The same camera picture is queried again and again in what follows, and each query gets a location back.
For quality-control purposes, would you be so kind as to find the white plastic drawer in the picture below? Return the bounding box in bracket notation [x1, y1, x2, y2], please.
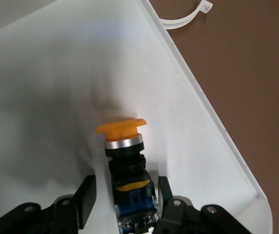
[0, 0, 274, 234]

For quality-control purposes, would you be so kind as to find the white curved plastic clamp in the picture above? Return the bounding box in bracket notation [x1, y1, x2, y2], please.
[159, 0, 214, 30]

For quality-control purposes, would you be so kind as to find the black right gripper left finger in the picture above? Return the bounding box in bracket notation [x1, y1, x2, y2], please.
[0, 175, 98, 234]

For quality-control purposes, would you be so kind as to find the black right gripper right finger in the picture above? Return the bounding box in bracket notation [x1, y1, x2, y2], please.
[154, 175, 251, 234]

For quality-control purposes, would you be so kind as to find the orange mushroom push button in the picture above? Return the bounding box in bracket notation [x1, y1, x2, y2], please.
[95, 118, 159, 234]

